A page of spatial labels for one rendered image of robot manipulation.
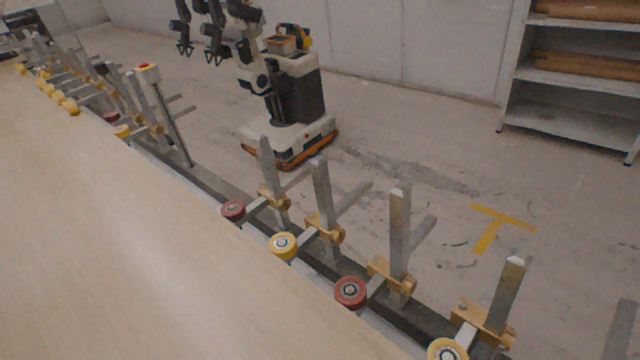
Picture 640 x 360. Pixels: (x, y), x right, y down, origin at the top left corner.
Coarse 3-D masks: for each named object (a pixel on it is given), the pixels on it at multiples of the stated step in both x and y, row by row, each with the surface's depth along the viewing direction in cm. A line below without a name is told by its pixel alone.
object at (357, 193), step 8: (360, 184) 119; (368, 184) 119; (352, 192) 116; (360, 192) 116; (344, 200) 113; (352, 200) 114; (336, 208) 111; (344, 208) 112; (336, 216) 110; (304, 232) 104; (312, 232) 104; (296, 240) 102; (304, 240) 102; (312, 240) 104; (304, 248) 103; (296, 256) 101
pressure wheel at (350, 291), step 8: (344, 280) 83; (352, 280) 83; (360, 280) 82; (336, 288) 82; (344, 288) 82; (352, 288) 81; (360, 288) 81; (336, 296) 80; (344, 296) 80; (352, 296) 80; (360, 296) 79; (344, 304) 78; (352, 304) 78; (360, 304) 79
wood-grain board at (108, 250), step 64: (0, 64) 320; (0, 128) 192; (64, 128) 180; (0, 192) 137; (64, 192) 131; (128, 192) 126; (0, 256) 107; (64, 256) 103; (128, 256) 100; (192, 256) 97; (256, 256) 94; (0, 320) 87; (64, 320) 85; (128, 320) 83; (192, 320) 80; (256, 320) 78; (320, 320) 76
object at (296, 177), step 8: (304, 168) 131; (296, 176) 127; (304, 176) 130; (280, 184) 125; (288, 184) 125; (296, 184) 128; (256, 200) 119; (264, 200) 119; (248, 208) 116; (256, 208) 117; (264, 208) 120; (248, 216) 115; (240, 224) 114
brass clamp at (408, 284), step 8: (368, 264) 95; (376, 264) 95; (384, 264) 94; (368, 272) 97; (376, 272) 94; (384, 272) 92; (408, 272) 91; (392, 280) 90; (408, 280) 90; (416, 280) 91; (392, 288) 93; (400, 288) 90; (408, 288) 88; (408, 296) 90
